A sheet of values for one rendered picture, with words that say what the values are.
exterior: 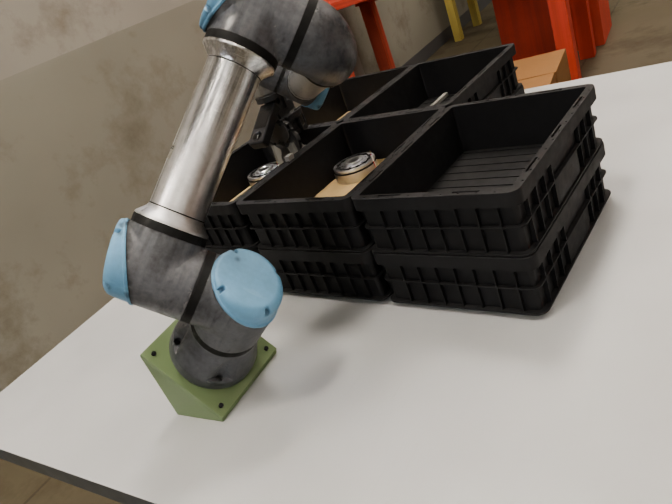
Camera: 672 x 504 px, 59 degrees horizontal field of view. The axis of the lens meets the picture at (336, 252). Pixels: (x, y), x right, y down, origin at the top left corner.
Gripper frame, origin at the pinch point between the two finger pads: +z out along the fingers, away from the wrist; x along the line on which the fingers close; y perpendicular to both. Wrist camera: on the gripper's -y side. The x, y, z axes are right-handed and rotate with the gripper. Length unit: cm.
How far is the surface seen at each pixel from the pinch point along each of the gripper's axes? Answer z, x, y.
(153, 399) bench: 15, -2, -64
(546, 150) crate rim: -8, -70, -23
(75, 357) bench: 15, 35, -57
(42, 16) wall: -62, 177, 74
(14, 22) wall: -64, 177, 60
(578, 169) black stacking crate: 1, -70, -11
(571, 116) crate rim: -8, -71, -11
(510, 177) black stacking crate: 2, -58, -11
